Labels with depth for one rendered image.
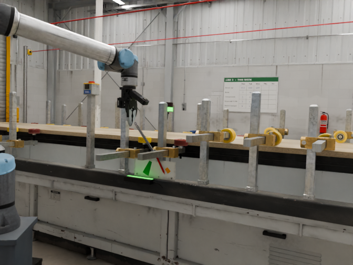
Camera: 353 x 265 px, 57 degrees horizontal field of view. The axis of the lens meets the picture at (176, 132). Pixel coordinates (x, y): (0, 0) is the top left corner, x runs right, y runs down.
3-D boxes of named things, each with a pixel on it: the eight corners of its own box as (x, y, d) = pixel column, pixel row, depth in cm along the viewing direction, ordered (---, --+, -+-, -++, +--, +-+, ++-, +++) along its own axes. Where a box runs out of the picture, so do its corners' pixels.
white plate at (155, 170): (174, 181, 169) (175, 162, 169) (133, 175, 181) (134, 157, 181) (175, 181, 170) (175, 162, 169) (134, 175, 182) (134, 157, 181)
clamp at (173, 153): (174, 158, 169) (174, 148, 169) (152, 155, 176) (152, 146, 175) (178, 156, 174) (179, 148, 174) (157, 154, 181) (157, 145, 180)
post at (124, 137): (124, 177, 186) (126, 93, 183) (119, 176, 187) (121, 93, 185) (127, 176, 189) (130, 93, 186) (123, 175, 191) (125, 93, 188)
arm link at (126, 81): (141, 78, 176) (130, 76, 168) (141, 87, 176) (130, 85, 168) (127, 79, 180) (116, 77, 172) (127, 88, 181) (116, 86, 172)
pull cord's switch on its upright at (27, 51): (28, 139, 387) (29, 45, 382) (19, 138, 394) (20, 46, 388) (33, 139, 394) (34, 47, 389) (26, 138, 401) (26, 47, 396)
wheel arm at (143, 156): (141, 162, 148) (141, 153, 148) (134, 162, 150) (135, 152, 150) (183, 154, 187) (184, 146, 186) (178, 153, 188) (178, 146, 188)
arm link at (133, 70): (116, 54, 174) (132, 56, 180) (116, 77, 175) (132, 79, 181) (125, 51, 167) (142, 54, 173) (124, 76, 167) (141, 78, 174)
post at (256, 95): (254, 195, 151) (259, 91, 148) (247, 194, 152) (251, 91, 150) (256, 193, 154) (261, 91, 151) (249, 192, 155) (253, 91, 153)
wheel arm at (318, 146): (321, 152, 114) (322, 142, 113) (310, 152, 115) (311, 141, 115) (329, 144, 158) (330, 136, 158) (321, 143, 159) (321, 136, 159)
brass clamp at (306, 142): (334, 150, 133) (335, 138, 133) (299, 148, 139) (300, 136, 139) (335, 149, 139) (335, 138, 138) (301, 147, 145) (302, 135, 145)
